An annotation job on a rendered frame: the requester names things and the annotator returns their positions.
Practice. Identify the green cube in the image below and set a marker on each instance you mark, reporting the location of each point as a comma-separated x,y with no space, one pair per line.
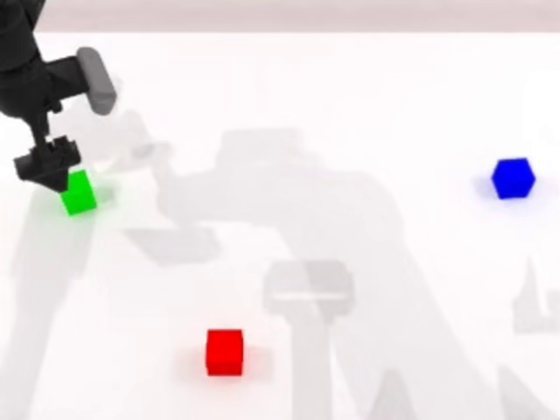
79,194

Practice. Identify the red cube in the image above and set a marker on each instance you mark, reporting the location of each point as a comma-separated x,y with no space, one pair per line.
224,352

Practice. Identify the blue cube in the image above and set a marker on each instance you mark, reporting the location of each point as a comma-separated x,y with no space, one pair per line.
513,178

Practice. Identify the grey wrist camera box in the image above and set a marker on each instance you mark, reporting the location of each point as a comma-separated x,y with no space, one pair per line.
96,81

